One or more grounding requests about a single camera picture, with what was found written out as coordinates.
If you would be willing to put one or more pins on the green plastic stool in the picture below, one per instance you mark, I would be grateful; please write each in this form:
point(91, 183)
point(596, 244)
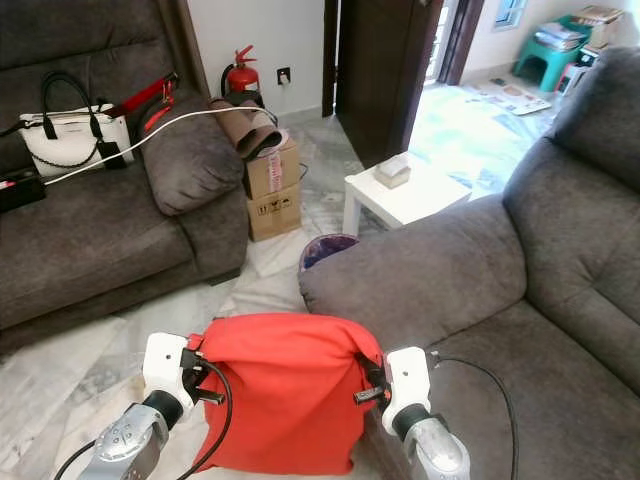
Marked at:
point(545, 58)

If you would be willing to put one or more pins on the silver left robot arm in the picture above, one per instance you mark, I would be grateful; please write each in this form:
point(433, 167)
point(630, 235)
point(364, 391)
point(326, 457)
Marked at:
point(125, 445)

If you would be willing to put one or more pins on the white side table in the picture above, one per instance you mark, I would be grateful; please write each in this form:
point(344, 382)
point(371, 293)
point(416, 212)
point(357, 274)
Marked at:
point(420, 200)

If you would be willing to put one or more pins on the beige tissue box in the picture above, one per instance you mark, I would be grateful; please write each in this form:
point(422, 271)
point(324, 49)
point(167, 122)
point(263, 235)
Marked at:
point(393, 172)

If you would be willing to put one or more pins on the red pillow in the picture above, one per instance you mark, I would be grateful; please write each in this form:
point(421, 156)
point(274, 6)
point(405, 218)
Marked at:
point(290, 395)

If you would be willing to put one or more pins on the purple waste bin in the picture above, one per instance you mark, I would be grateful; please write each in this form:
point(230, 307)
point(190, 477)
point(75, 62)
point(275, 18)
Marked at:
point(322, 250)

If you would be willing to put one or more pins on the red fire extinguisher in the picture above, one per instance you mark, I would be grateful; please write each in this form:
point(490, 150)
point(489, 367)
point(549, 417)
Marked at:
point(242, 77)

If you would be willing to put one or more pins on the dark wooden door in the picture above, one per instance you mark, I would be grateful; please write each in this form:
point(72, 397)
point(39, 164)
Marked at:
point(385, 80)

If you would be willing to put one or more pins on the plain cardboard box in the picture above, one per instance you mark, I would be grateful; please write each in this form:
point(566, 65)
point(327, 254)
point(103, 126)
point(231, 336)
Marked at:
point(275, 215)

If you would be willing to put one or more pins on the brown boots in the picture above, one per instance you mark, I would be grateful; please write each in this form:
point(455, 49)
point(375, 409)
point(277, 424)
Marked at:
point(248, 128)

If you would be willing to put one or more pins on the grey-brown fabric two-seat sofa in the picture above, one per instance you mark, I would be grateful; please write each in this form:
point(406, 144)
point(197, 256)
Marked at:
point(500, 300)

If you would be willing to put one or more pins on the printed papers on floor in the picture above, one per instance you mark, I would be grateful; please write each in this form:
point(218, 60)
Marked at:
point(510, 96)

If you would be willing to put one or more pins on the black flat device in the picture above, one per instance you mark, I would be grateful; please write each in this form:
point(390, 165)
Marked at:
point(20, 190)

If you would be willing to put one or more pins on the cardboard box with red tape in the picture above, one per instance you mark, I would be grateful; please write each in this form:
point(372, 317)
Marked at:
point(272, 168)

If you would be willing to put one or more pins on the wall power socket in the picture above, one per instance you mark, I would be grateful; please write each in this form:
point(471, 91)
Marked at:
point(283, 75)

